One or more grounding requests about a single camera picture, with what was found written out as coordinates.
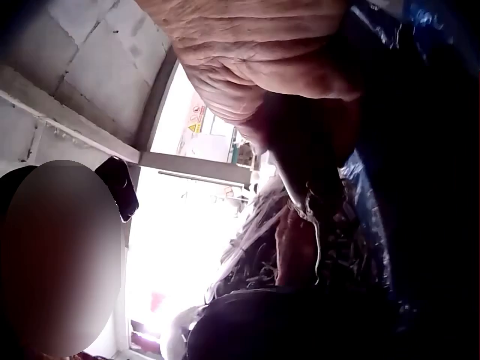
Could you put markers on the person's right fingers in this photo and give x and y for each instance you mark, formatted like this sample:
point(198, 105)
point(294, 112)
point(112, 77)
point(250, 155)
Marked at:
point(307, 142)

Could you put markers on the clear plastic bag of scraps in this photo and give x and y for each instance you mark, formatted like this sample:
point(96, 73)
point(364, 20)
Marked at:
point(255, 240)

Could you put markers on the blue plastic sheet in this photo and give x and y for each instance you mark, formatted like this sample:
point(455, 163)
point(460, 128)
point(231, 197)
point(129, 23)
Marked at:
point(378, 210)

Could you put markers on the person's left hand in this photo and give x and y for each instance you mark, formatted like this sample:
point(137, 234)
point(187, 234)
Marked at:
point(296, 247)

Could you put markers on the bright window opening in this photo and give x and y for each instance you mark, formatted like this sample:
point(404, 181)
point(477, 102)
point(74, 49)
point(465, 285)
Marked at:
point(180, 232)

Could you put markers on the person's right hand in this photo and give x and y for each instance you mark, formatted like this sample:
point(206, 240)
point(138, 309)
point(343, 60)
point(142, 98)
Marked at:
point(262, 48)

